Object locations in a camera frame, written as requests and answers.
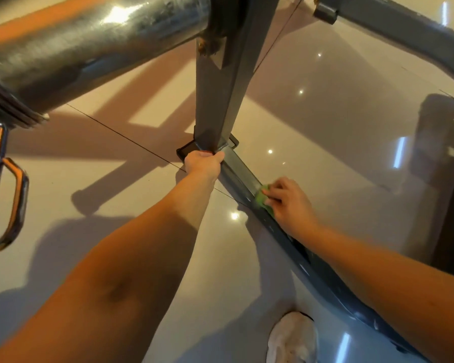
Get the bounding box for green cleaning cloth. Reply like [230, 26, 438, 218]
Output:
[253, 184, 275, 218]

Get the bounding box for person's left forearm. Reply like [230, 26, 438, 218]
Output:
[0, 173, 216, 363]

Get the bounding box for grey steel gym machine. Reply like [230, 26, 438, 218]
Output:
[174, 0, 454, 356]

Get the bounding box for metal spring barbell collar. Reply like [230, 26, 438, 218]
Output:
[0, 75, 51, 255]

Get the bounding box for person's left hand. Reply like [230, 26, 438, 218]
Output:
[183, 149, 225, 182]

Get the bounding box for person's white right shoe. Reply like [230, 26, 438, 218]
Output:
[265, 311, 319, 363]

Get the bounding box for person's right hand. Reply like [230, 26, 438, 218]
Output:
[261, 176, 319, 239]

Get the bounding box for person's right forearm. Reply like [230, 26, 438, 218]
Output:
[299, 221, 454, 363]

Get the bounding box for chrome weight storage peg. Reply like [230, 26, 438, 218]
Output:
[0, 0, 214, 130]

